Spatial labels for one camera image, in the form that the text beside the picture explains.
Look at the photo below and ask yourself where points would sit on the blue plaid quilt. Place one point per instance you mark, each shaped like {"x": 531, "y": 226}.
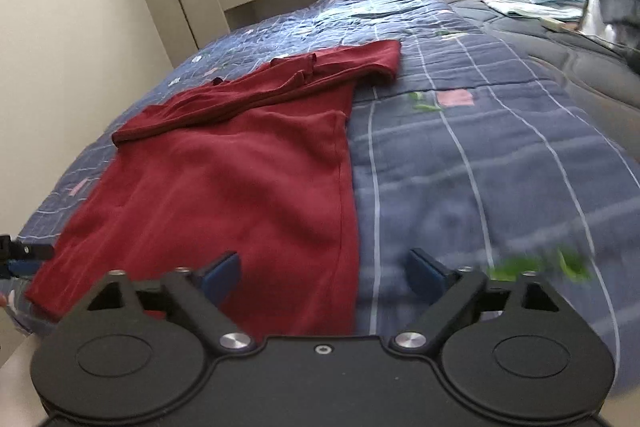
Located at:
{"x": 475, "y": 153}

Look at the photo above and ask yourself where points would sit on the grey quilted bedspread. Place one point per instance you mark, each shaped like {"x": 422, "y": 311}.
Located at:
{"x": 598, "y": 80}

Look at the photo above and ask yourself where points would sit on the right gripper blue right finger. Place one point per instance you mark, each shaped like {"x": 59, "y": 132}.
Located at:
{"x": 451, "y": 295}

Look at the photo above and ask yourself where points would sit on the dark red sweater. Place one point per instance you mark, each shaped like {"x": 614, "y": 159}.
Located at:
{"x": 258, "y": 165}

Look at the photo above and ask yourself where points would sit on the white small box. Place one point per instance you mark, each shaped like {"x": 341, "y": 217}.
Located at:
{"x": 554, "y": 25}

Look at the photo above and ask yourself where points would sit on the light blue folded cloth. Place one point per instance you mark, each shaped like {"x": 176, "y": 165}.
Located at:
{"x": 570, "y": 10}

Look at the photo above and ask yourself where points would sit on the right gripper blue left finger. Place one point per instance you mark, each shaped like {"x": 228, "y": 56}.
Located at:
{"x": 195, "y": 297}

